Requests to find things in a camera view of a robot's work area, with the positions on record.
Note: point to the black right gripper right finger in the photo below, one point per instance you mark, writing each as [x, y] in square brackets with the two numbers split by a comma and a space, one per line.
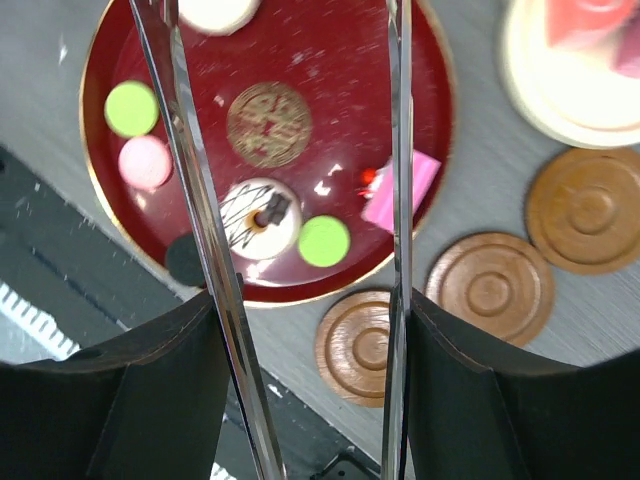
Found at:
[480, 408]

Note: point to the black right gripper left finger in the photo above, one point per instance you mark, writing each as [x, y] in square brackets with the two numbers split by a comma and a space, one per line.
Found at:
[147, 404]

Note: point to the white chocolate sprinkle donut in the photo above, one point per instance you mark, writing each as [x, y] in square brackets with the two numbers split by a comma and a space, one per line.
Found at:
[248, 238]

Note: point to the pink layered cake slice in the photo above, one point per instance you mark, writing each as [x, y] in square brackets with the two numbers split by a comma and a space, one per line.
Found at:
[379, 189]

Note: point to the large green macaron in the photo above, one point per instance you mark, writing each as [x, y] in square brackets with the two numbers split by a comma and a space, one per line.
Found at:
[131, 109]

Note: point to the metal serving tongs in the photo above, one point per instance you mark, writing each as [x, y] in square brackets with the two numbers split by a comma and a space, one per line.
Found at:
[157, 25]

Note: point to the salmon pink swirl roll cake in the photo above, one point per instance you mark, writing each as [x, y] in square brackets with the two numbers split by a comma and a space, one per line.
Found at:
[575, 24]

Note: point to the white frosted donut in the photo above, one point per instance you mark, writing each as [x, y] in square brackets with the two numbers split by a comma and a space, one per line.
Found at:
[217, 17]

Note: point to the magenta swirl roll cake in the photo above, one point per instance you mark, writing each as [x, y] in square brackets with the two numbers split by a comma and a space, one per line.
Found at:
[627, 58]

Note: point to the brown wooden coaster middle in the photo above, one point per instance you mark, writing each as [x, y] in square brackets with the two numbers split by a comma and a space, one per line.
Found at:
[497, 282]

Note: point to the brown wooden coaster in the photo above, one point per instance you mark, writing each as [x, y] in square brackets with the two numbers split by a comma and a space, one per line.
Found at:
[351, 347]
[582, 210]
[497, 282]

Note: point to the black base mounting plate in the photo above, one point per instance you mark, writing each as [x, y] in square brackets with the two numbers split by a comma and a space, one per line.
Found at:
[59, 260]

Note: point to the brown wooden coaster bottom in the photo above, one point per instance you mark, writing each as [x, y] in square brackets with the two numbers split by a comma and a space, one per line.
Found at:
[351, 347]

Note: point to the black sandwich cookie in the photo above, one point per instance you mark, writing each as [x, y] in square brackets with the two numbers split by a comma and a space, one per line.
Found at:
[183, 263]

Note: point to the brown wooden coaster top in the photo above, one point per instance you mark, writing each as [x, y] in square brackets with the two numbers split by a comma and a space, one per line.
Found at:
[582, 210]

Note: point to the small green macaron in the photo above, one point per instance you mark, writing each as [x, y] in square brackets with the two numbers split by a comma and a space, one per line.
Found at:
[324, 241]

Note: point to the pink macaron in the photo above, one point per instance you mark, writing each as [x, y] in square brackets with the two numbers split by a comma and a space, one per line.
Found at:
[144, 162]

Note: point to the cream three-tier cake stand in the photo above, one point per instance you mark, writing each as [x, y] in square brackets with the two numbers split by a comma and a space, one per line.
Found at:
[573, 96]

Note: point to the red round lacquer tray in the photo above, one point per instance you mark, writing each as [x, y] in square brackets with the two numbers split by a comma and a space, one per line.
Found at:
[300, 95]

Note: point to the aluminium frame rail front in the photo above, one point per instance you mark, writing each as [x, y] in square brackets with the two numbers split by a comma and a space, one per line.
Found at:
[29, 333]

